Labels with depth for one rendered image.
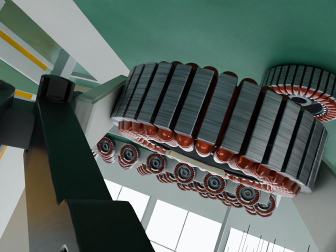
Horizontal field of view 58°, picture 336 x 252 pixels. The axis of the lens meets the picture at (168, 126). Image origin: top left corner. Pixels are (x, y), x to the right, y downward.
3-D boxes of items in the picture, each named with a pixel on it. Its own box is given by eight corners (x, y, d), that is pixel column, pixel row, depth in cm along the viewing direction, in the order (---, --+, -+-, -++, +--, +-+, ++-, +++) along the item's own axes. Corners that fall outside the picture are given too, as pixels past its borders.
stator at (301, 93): (308, 52, 35) (300, 80, 35) (368, 94, 39) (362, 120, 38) (247, 74, 46) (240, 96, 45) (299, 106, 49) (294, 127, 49)
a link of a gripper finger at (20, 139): (40, 164, 10) (-41, 134, 10) (90, 124, 15) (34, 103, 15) (50, 126, 10) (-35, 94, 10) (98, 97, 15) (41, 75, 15)
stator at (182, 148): (123, 21, 12) (86, 107, 11) (390, 124, 12) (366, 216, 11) (137, 93, 23) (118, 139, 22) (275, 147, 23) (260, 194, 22)
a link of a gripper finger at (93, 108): (73, 169, 12) (56, 163, 12) (117, 123, 19) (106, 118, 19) (93, 102, 11) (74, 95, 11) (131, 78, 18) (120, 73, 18)
